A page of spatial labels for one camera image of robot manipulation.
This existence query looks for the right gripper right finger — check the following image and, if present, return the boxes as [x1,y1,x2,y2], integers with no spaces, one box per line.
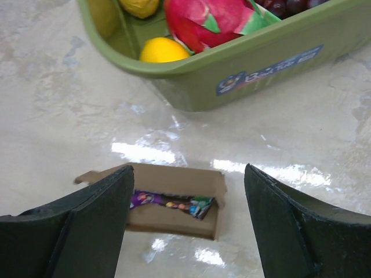
[244,164,370,277]

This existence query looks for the red dragon fruit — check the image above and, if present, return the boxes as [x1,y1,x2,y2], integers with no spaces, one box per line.
[163,0,281,54]

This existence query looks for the small orange fruit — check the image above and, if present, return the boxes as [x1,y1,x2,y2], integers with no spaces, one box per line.
[139,37,191,63]

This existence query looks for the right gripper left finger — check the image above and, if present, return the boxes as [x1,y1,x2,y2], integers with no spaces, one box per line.
[1,166,134,277]

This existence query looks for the green lime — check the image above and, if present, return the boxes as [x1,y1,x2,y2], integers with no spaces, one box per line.
[119,0,160,19]

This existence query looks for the dark purple grape bunch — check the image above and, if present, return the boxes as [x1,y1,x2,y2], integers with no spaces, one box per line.
[255,0,329,19]

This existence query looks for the olive green plastic bin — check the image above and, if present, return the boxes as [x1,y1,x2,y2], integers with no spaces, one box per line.
[78,1,370,112]

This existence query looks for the purple candy bar wrapper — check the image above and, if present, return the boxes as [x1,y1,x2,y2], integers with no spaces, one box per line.
[130,189,216,220]

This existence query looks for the brown cardboard paper box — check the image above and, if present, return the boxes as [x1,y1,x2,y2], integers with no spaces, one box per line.
[74,162,228,241]

